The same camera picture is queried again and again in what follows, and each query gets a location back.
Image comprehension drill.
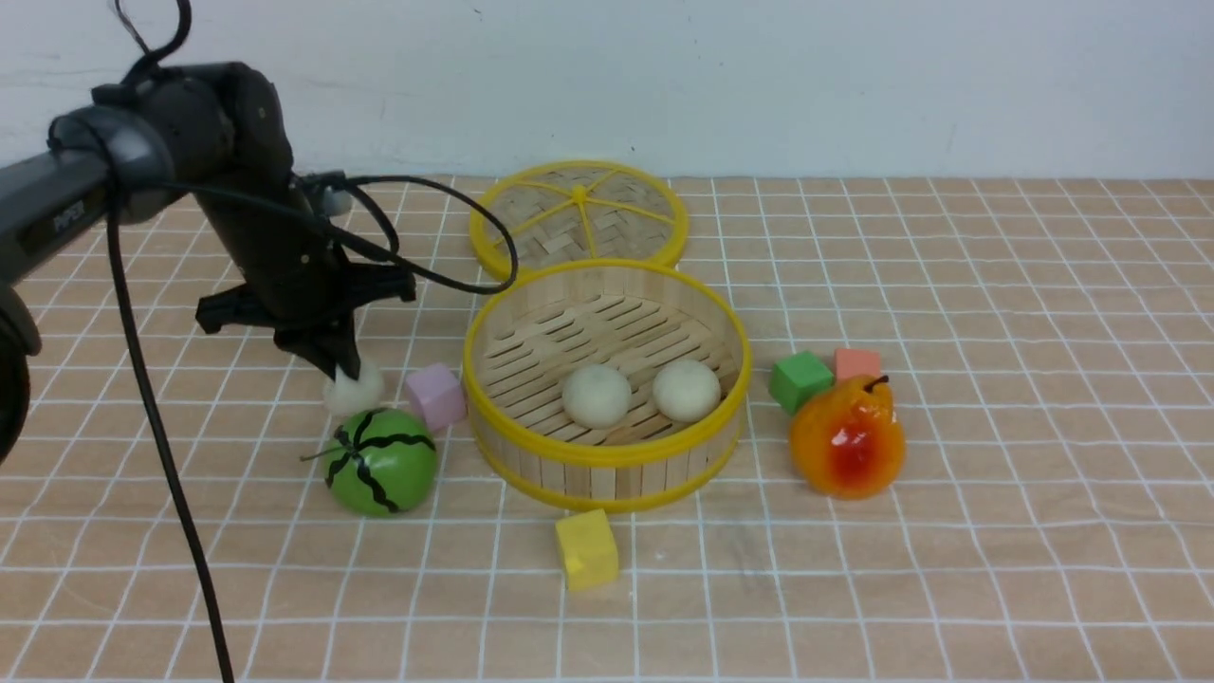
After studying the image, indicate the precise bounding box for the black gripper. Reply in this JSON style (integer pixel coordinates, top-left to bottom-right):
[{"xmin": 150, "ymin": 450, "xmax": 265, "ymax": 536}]
[{"xmin": 195, "ymin": 190, "xmax": 416, "ymax": 381}]

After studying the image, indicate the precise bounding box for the white bun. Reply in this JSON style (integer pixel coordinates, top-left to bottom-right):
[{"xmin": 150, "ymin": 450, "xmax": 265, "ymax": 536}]
[
  {"xmin": 652, "ymin": 358, "xmax": 721, "ymax": 423},
  {"xmin": 561, "ymin": 364, "xmax": 632, "ymax": 431},
  {"xmin": 322, "ymin": 359, "xmax": 382, "ymax": 416}
]

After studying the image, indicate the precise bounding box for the white bun front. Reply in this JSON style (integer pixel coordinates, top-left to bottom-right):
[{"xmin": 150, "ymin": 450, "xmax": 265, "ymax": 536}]
[{"xmin": 652, "ymin": 358, "xmax": 721, "ymax": 423}]

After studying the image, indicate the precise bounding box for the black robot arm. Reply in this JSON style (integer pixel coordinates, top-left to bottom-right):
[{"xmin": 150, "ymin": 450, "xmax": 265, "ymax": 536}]
[{"xmin": 2, "ymin": 64, "xmax": 415, "ymax": 453}]

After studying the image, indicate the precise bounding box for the woven bamboo steamer lid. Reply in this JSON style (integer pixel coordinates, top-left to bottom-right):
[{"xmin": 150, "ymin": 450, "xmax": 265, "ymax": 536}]
[{"xmin": 480, "ymin": 159, "xmax": 690, "ymax": 272}]

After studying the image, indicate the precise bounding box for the bamboo steamer tray yellow rim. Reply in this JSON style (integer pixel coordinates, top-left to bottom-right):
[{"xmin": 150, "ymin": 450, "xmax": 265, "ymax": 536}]
[{"xmin": 463, "ymin": 258, "xmax": 753, "ymax": 513}]

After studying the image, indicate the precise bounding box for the light purple foam cube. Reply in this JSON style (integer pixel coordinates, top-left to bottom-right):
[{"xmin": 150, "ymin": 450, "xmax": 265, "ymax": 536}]
[{"xmin": 405, "ymin": 362, "xmax": 469, "ymax": 432}]

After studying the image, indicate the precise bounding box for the green striped toy watermelon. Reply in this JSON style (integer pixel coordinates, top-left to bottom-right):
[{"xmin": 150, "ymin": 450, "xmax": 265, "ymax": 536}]
[{"xmin": 300, "ymin": 406, "xmax": 439, "ymax": 516}]

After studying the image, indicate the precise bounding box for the yellow foam cube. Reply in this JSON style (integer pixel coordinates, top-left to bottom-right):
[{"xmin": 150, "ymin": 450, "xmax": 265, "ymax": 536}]
[{"xmin": 555, "ymin": 510, "xmax": 620, "ymax": 591}]

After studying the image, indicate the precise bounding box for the green foam cube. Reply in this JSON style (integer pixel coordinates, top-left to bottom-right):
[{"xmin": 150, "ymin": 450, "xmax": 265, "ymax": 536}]
[{"xmin": 768, "ymin": 351, "xmax": 836, "ymax": 415}]

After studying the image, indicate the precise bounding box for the salmon pink foam cube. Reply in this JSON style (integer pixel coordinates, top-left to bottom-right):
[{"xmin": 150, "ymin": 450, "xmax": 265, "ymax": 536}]
[{"xmin": 834, "ymin": 347, "xmax": 883, "ymax": 385}]

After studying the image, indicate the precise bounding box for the orange yellow toy pear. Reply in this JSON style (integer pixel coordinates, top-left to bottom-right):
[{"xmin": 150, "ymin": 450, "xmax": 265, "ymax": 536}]
[{"xmin": 788, "ymin": 375, "xmax": 907, "ymax": 500}]

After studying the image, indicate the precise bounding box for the checkered tan tablecloth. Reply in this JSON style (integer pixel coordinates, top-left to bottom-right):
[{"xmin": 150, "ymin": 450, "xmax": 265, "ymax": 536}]
[{"xmin": 0, "ymin": 173, "xmax": 1214, "ymax": 683}]

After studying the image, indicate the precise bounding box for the black cable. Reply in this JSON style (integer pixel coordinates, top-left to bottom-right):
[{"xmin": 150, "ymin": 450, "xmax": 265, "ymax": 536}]
[{"xmin": 102, "ymin": 0, "xmax": 520, "ymax": 683}]

